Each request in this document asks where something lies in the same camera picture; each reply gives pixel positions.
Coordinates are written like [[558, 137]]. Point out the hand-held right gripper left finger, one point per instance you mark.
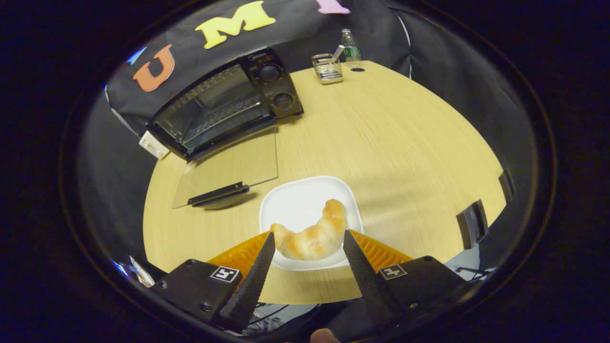
[[252, 286]]

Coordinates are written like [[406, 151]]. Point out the white toaster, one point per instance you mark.
[[153, 144]]

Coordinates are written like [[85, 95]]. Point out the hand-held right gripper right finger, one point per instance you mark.
[[367, 281]]

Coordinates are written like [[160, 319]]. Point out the golden croissant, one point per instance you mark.
[[310, 243]]

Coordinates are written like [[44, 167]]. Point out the black backdrop cloth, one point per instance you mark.
[[295, 33]]

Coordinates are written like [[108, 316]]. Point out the white square plate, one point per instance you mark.
[[300, 205]]

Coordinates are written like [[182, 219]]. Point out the black table edge bracket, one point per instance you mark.
[[472, 224]]

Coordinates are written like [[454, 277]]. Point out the white packet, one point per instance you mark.
[[338, 51]]

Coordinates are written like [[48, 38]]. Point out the black electric oven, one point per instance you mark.
[[276, 90]]

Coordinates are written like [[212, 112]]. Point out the clear plastic water bottle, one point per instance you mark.
[[351, 50]]

